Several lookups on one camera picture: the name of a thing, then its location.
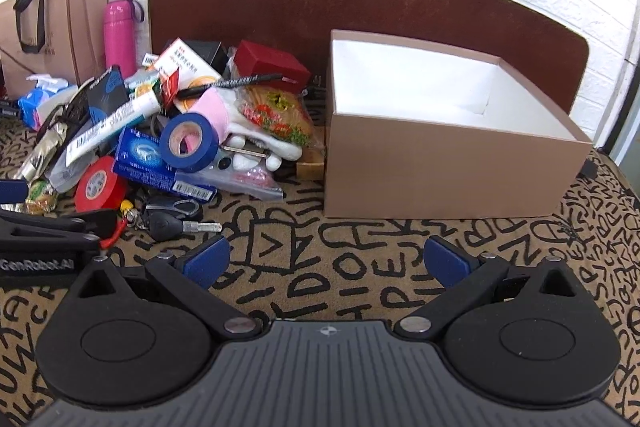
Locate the red sachet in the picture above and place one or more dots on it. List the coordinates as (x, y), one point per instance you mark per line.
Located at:
(171, 87)

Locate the clear zip bag with toiletries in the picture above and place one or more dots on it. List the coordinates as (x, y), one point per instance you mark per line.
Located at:
(255, 184)

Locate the silver foil packet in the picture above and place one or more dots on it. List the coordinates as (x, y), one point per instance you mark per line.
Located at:
(47, 147)

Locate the green cookie packet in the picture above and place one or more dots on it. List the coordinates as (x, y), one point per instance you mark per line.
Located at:
(42, 197)

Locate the green and white tube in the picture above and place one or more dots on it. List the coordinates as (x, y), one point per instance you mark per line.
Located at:
(142, 79)

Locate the yellow key charm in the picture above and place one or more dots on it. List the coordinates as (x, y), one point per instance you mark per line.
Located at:
(127, 208)

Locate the pink thermos bottle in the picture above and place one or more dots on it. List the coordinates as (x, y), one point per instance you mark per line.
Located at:
(119, 42)

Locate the black box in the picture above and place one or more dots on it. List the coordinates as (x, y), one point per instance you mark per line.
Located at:
(207, 53)

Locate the wooden block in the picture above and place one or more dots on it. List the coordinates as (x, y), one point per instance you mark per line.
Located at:
(310, 167)

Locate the brown cardboard box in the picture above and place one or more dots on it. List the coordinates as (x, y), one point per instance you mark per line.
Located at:
(425, 167)

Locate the black camera device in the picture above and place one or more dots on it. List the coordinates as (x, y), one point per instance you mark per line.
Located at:
(10, 108)

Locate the brown paper bag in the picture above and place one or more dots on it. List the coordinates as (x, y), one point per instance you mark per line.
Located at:
(65, 27)

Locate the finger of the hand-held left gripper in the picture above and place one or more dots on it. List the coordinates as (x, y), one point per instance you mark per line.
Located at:
(55, 229)
(12, 192)

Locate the dark brown wooden board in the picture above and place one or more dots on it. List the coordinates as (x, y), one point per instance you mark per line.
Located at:
(300, 2)

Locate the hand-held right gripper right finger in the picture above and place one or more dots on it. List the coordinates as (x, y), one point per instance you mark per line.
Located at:
(447, 264)

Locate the red box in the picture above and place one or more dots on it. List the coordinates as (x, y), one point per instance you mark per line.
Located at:
(270, 62)

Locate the red and green snack packet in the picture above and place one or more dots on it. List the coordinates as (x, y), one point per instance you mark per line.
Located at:
(275, 114)

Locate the white and orange medicine box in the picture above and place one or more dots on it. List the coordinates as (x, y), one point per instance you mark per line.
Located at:
(185, 62)

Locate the blue toothpaste box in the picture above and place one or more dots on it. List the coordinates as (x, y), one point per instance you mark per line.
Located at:
(140, 157)

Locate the black carabiner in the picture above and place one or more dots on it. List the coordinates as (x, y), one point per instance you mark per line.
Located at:
(172, 207)

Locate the red tape roll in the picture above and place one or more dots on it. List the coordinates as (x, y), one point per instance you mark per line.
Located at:
(102, 184)

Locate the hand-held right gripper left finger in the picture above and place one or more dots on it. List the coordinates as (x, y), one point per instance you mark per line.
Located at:
(207, 259)

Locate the black car key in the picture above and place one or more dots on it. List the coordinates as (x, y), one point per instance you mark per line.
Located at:
(165, 224)

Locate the blue tissue pack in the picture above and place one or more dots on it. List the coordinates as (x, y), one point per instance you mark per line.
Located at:
(32, 104)

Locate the blue tape roll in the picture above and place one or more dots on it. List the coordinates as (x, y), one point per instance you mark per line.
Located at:
(200, 134)

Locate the black marker pen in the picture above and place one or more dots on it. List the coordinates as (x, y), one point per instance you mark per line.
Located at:
(235, 82)

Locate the black and blue packet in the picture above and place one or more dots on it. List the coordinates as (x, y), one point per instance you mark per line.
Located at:
(107, 94)

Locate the pink cloth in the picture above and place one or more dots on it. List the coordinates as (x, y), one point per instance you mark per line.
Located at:
(212, 109)

